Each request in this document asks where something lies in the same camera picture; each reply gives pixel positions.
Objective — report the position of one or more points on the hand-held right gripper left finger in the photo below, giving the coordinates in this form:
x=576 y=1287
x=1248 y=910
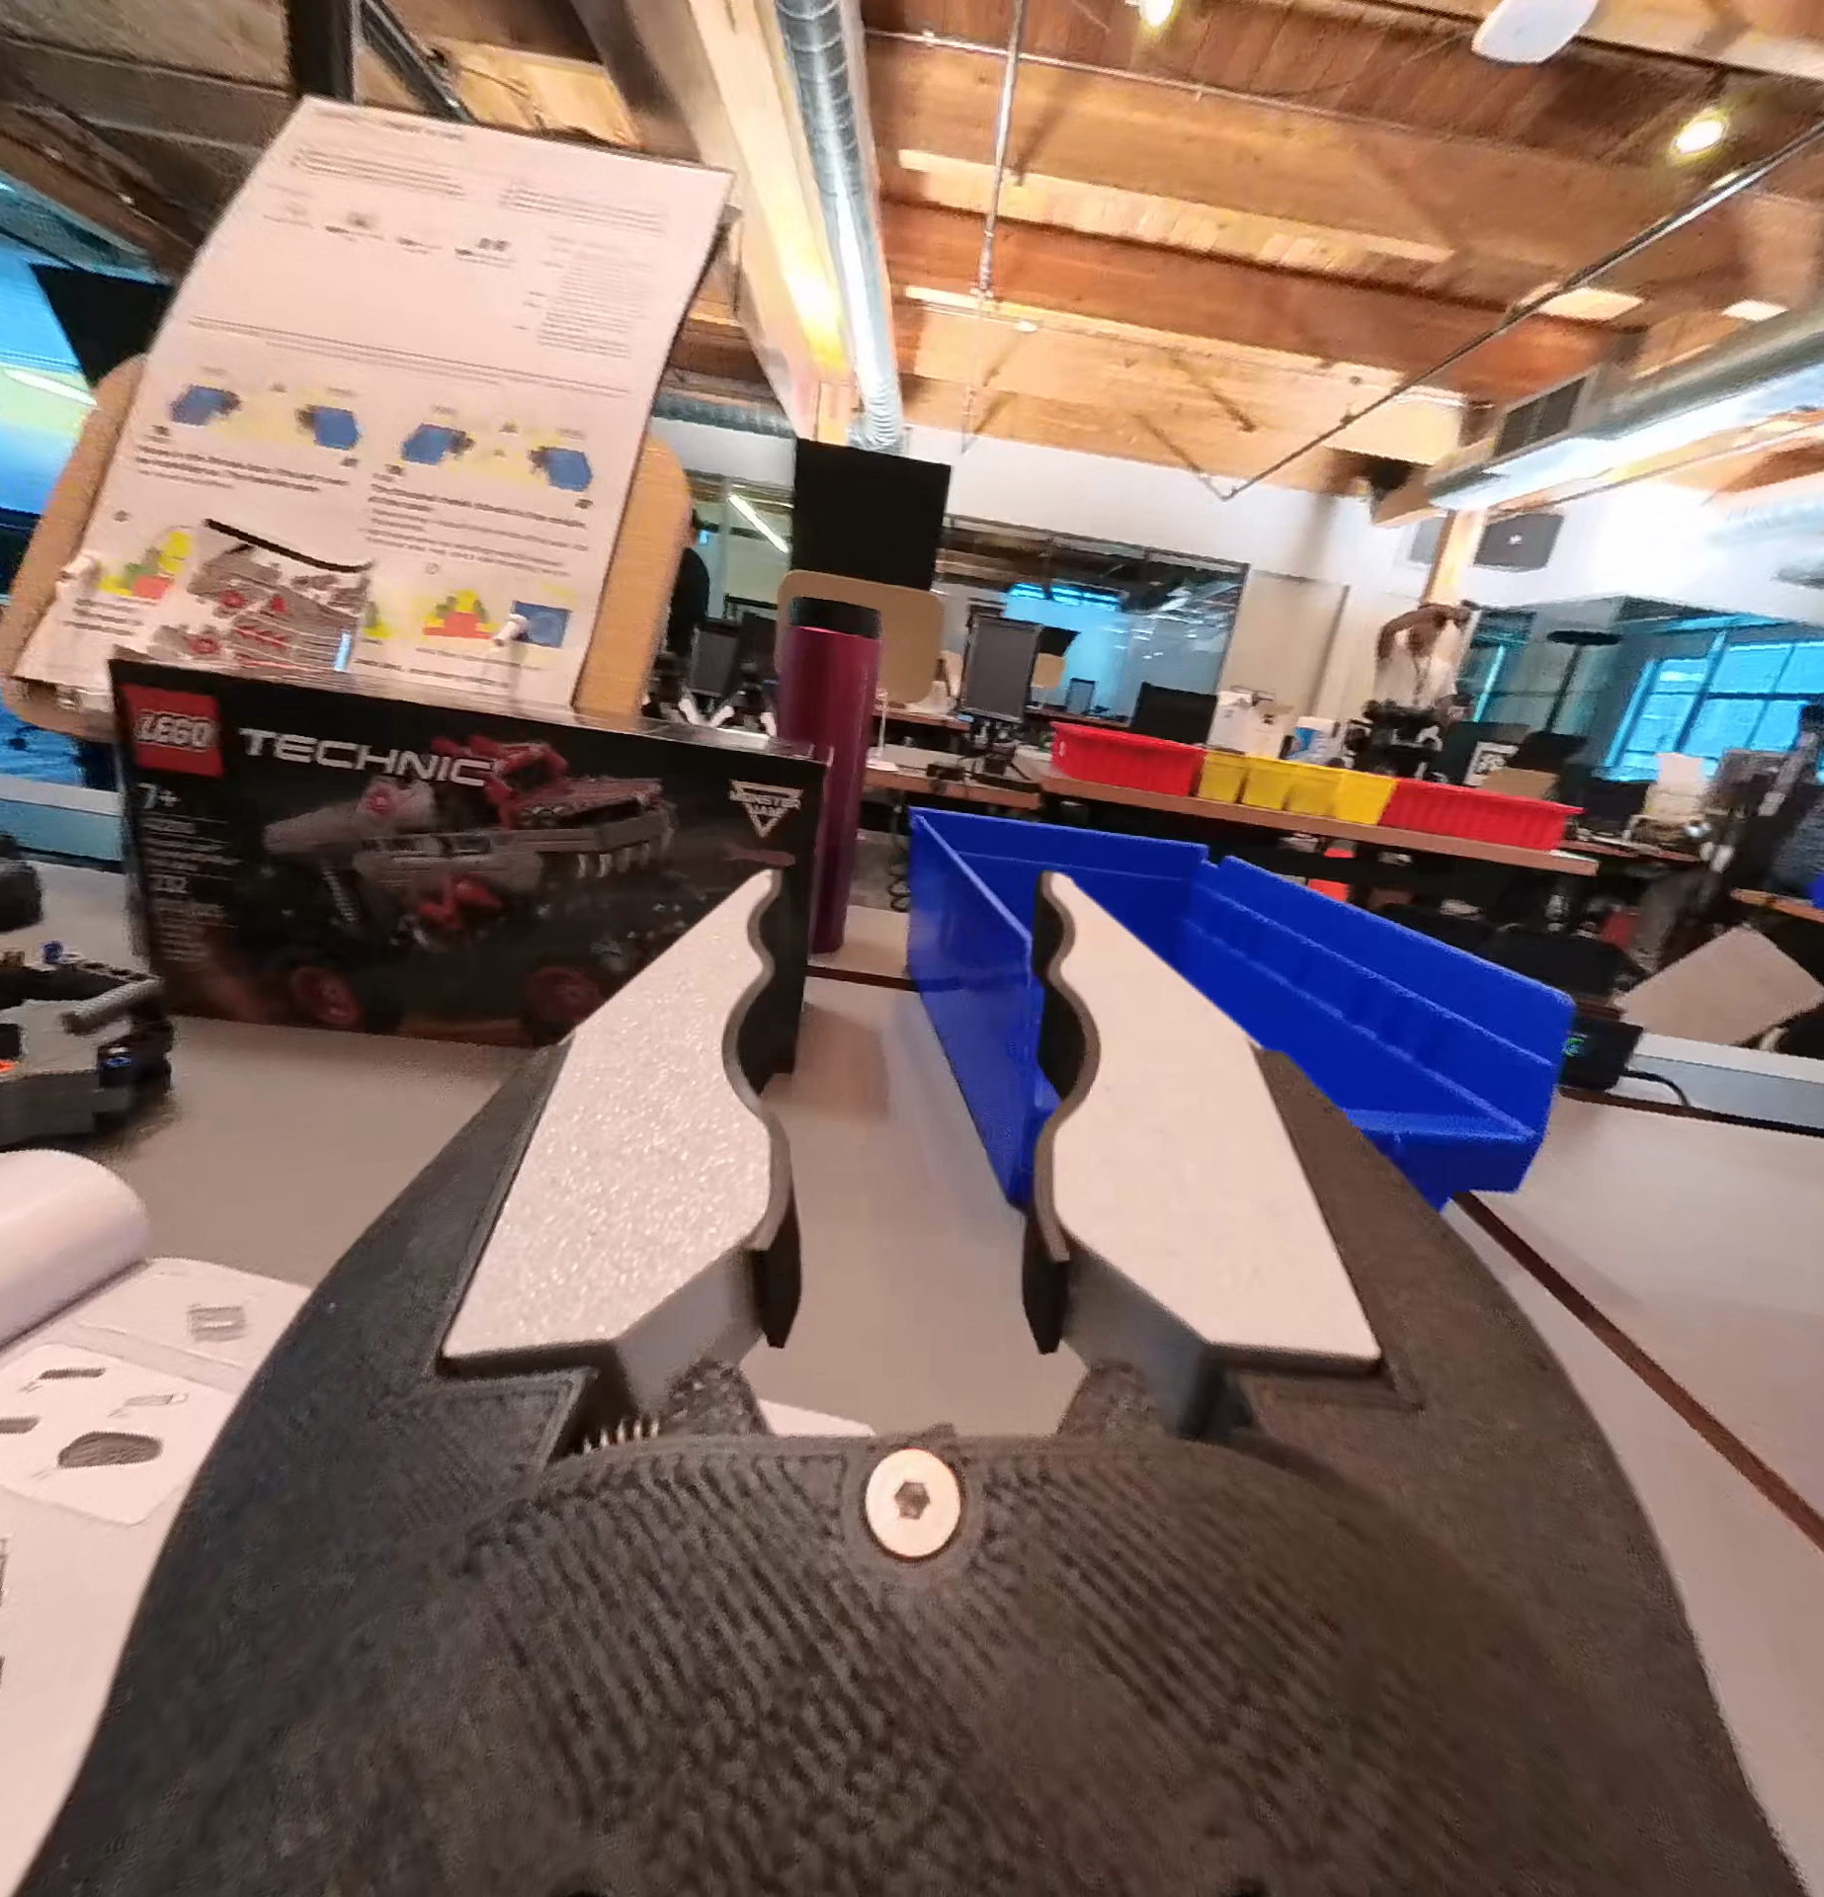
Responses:
x=618 y=1157

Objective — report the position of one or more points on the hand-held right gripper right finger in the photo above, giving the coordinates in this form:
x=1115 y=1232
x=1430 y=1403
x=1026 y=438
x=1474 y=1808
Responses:
x=1208 y=1186

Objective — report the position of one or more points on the grey desk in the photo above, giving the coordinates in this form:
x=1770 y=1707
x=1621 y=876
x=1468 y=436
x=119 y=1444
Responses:
x=1667 y=1276

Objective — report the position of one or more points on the black toy set box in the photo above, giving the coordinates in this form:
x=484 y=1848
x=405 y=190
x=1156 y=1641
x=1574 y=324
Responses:
x=556 y=829

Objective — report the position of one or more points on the yellow plastic bin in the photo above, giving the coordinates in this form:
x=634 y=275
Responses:
x=1268 y=784
x=1223 y=777
x=1310 y=789
x=1363 y=795

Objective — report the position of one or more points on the red plastic bin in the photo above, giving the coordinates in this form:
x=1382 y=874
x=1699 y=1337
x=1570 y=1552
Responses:
x=1130 y=758
x=1478 y=814

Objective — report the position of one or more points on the maroon tumbler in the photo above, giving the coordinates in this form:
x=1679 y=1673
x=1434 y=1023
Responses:
x=828 y=771

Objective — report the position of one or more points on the grey tilted board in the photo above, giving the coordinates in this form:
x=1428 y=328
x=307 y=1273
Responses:
x=1719 y=986

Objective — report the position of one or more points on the computer monitor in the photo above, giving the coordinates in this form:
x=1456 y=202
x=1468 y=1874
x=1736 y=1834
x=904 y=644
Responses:
x=1001 y=666

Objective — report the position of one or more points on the grey toy chassis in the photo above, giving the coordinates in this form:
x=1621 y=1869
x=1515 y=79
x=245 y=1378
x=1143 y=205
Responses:
x=54 y=1068

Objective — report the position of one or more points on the plain cardboard stand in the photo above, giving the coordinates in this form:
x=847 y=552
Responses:
x=904 y=637

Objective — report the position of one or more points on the toy building instruction booklet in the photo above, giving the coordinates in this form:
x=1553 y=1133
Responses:
x=54 y=1407

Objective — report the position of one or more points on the clear bag of toy parts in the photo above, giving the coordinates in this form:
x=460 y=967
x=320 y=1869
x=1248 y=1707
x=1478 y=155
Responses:
x=259 y=607

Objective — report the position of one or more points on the black square panel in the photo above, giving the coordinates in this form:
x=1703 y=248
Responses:
x=870 y=502

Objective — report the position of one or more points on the printed instruction sheet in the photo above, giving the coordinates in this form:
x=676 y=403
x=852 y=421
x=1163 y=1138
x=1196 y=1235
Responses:
x=407 y=372

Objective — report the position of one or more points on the white ceiling device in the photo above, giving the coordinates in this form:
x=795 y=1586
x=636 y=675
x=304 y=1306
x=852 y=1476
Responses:
x=1542 y=25

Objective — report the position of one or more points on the silver ventilation duct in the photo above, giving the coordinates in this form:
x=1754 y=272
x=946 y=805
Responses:
x=1741 y=372
x=852 y=223

